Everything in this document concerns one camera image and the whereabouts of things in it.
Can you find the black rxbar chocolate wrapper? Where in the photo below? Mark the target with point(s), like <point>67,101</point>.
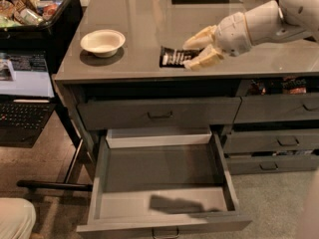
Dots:
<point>174,58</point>

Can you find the grey middle right drawer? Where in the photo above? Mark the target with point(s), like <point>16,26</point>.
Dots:
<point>271,140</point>

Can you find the snack bags in drawer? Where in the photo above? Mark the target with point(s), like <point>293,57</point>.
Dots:
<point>287,86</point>

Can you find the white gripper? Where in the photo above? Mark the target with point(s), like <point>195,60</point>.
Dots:
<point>231,34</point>

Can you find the grey bottom right drawer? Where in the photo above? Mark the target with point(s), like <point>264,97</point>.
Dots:
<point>272,164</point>

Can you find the open grey middle drawer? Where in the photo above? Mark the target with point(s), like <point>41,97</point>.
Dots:
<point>162,192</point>

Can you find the black cart frame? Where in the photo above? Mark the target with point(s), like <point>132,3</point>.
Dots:
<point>71,168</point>

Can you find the grey top right drawer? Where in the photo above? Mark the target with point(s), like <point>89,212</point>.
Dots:
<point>278,108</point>

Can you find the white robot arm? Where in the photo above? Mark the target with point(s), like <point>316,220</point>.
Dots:
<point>277,21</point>

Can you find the black bin of snacks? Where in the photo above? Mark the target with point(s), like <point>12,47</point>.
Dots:
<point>46,26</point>

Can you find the white paper bowl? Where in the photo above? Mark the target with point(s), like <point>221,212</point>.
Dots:
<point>103,43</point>

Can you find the black laptop computer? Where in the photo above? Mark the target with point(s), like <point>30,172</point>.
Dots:
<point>26,94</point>

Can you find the grey top left drawer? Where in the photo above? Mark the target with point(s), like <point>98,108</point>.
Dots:
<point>195,112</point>

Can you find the person's beige trouser knee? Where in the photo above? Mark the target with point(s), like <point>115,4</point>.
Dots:
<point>17,218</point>

